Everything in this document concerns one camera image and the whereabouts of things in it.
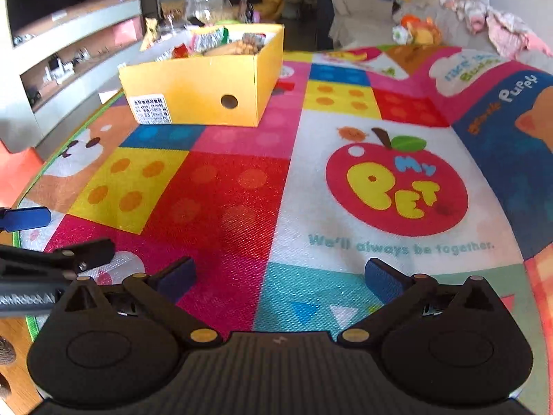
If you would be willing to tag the white tv cabinet shelf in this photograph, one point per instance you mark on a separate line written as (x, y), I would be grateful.
(54, 55)

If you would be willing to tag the green white snack packet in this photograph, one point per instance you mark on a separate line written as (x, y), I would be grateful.
(203, 42)

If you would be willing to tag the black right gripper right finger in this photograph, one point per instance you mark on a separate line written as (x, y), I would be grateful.
(401, 296)

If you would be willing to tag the grey sofa with clothes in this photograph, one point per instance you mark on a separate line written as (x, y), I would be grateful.
(462, 23)

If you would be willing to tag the colourful cartoon play mat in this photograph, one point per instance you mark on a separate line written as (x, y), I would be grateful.
(436, 160)

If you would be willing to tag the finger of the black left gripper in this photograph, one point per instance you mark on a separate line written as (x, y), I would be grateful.
(12, 220)

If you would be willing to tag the bread in clear bag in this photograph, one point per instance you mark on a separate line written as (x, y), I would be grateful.
(235, 48)

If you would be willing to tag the yellow cardboard box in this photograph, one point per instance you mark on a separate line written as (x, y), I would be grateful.
(170, 85)

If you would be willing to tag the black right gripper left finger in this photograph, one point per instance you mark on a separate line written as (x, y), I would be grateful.
(158, 294)

